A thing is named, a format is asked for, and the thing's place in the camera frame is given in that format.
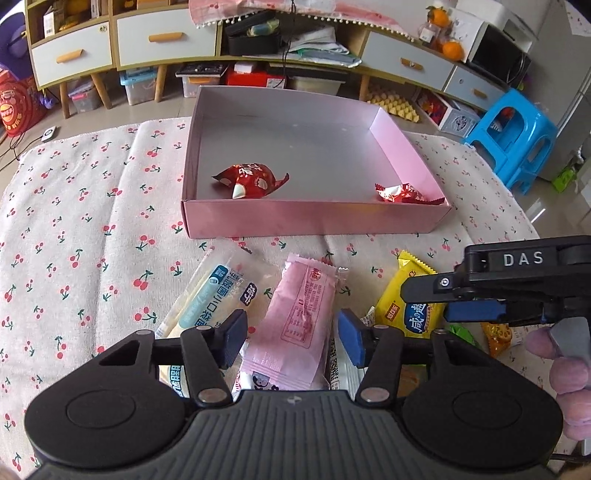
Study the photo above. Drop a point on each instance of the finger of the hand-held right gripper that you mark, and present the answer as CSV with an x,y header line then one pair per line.
x,y
473,310
425,288

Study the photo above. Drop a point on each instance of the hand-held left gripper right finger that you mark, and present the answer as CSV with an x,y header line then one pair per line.
x,y
351,338

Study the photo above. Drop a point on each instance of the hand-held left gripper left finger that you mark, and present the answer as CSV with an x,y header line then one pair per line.
x,y
235,333

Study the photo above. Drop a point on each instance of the green snack packet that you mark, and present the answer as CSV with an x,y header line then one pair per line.
x,y
461,333

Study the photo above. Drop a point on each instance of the yellow snack packet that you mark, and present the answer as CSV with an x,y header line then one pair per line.
x,y
406,318

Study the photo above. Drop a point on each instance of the orange snack packet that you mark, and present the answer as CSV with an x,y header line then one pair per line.
x,y
499,339

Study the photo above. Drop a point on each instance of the white and blue snack packet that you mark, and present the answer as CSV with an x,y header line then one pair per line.
x,y
217,286

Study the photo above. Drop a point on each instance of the pink snack packet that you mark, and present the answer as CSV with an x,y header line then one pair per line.
x,y
295,314

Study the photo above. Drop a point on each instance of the gold brown snack packet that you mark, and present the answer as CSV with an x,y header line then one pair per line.
x,y
411,381

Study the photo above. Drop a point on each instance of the small red snack packet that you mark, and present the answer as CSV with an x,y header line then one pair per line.
x,y
400,193

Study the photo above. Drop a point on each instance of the large red snack packet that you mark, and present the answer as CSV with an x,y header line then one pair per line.
x,y
249,179

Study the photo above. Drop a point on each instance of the pink cardboard box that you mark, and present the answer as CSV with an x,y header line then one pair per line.
x,y
300,138

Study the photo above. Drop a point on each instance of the person's right hand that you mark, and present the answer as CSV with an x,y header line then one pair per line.
x,y
575,376

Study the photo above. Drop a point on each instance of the blue plastic stool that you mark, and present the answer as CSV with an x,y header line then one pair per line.
x,y
521,120

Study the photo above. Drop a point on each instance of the white toy box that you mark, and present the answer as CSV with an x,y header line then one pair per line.
x,y
457,122

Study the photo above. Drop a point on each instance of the grey refrigerator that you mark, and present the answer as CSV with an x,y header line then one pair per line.
x,y
572,115

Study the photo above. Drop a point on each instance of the cherry print cloth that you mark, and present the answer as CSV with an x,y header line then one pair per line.
x,y
92,230

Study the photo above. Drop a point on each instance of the yellow egg tray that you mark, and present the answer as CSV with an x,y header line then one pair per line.
x,y
395,104

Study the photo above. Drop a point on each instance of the white cabinet drawer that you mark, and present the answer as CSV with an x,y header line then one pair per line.
x,y
392,50
461,92
138,46

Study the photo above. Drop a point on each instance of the black microwave oven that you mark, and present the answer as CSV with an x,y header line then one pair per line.
x,y
496,60

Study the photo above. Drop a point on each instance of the orange fruit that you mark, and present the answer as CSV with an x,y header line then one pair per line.
x,y
452,50
437,16

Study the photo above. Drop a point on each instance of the red box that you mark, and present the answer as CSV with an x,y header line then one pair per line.
x,y
254,76

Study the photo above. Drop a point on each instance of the low wooden cabinet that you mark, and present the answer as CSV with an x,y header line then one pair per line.
x,y
161,83

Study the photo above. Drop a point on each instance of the blue lidded clear storage box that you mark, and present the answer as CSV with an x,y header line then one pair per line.
x,y
138,87

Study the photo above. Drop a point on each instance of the pile of papers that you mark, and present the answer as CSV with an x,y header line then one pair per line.
x,y
318,46

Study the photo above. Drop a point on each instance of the white round device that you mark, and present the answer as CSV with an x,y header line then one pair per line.
x,y
48,133

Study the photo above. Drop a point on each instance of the tall wooden shelf unit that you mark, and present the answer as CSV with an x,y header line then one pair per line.
x,y
101,92

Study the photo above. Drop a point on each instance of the small clear storage box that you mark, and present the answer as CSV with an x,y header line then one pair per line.
x,y
84,99

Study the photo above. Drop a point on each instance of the pink patterned cabinet cloth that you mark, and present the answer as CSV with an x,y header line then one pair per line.
x,y
360,14

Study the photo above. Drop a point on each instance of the black case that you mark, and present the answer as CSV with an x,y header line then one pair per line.
x,y
251,46

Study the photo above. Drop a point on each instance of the red printed bag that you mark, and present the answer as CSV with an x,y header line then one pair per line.
x,y
18,106

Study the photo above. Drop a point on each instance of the white shelf unit drawer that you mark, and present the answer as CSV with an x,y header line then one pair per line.
x,y
46,64

